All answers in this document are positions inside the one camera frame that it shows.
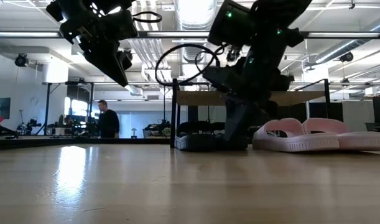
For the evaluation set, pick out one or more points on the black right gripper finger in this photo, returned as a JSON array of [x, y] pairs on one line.
[[238, 121], [264, 112]]

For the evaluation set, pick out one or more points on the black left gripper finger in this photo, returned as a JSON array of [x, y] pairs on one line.
[[105, 63], [115, 56]]

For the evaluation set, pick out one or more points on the black slide sandal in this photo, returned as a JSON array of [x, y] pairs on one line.
[[196, 143]]

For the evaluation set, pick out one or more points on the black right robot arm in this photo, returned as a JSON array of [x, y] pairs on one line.
[[270, 25]]

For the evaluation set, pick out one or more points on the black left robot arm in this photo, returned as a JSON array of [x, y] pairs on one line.
[[71, 9]]

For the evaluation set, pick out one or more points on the person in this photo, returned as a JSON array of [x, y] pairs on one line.
[[109, 123]]

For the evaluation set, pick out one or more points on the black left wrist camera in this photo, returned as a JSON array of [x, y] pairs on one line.
[[126, 59]]

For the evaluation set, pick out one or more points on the wooden shelf black metal frame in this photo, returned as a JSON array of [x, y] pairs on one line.
[[199, 98]]

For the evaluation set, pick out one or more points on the black background gantry frame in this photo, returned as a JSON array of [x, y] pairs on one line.
[[47, 105]]

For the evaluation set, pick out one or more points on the silver ceiling duct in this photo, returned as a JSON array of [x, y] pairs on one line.
[[196, 18]]

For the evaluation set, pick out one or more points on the black ceiling camera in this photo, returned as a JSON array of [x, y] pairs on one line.
[[21, 60], [346, 57]]

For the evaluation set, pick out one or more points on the black aluminium table frame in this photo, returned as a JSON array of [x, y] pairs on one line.
[[68, 141]]

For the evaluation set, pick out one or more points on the wall picture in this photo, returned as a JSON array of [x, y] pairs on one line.
[[0, 108]]

